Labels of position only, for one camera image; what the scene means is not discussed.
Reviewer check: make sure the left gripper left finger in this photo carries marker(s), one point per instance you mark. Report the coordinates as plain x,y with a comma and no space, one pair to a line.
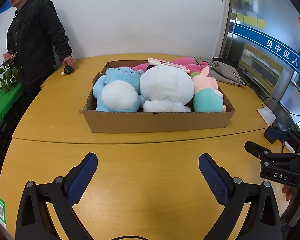
34,220

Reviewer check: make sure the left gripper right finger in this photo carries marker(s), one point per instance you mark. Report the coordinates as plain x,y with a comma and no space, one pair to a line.
262,220

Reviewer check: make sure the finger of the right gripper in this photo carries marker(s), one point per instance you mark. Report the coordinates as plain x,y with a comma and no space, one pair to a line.
290,135
258,151

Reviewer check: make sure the pink pig plush toy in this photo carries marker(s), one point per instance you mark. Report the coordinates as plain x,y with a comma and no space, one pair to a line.
207,98

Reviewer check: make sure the white plush toy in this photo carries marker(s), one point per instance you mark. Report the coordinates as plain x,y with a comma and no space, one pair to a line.
166,89

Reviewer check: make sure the blue plush bear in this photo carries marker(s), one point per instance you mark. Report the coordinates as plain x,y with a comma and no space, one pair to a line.
118,90

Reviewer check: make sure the operator right hand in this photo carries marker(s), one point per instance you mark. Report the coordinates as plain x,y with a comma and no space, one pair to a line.
287,190

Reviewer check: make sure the white paper card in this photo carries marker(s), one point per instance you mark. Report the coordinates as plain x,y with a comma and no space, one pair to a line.
267,115

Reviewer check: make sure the green QR sticker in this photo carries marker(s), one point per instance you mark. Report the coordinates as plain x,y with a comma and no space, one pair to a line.
2,214

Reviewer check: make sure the grey tote bag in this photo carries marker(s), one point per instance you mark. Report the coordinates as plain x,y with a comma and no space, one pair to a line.
222,72

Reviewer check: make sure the pink plush bear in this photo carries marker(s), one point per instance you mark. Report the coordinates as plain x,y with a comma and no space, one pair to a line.
187,62

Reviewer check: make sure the cardboard box tray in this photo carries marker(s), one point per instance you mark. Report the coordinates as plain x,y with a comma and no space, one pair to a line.
144,122

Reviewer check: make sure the green table cloth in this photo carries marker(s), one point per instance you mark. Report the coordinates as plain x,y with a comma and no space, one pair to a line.
7,100

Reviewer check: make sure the green potted plant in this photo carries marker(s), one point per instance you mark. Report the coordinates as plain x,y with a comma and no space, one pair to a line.
9,77

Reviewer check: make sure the small black object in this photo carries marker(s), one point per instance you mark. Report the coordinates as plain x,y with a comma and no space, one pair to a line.
67,70

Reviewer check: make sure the man in black jacket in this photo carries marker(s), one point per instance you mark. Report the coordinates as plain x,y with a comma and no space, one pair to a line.
35,37

